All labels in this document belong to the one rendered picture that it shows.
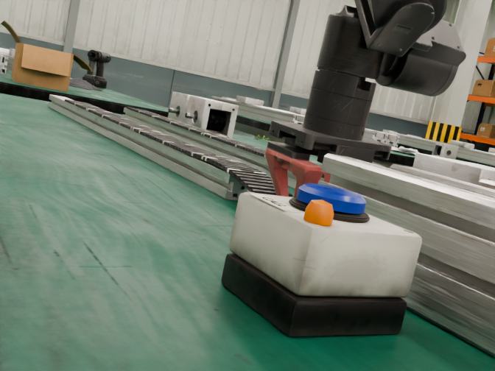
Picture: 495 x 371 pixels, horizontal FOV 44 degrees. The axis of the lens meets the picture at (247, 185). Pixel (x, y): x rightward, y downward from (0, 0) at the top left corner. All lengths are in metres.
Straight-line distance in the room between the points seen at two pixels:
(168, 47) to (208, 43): 0.80
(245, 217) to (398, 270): 0.09
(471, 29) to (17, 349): 8.54
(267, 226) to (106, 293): 0.09
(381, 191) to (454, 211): 0.08
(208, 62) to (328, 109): 11.66
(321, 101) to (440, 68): 0.12
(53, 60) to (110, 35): 9.11
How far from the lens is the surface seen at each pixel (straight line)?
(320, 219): 0.32
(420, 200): 0.42
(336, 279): 0.33
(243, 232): 0.36
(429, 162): 0.68
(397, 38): 0.53
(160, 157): 0.88
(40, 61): 2.54
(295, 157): 0.55
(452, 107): 8.61
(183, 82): 12.04
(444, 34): 0.60
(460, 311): 0.40
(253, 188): 0.65
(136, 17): 11.77
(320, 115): 0.56
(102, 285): 0.35
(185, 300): 0.35
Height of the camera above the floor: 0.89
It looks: 8 degrees down
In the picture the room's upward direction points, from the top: 12 degrees clockwise
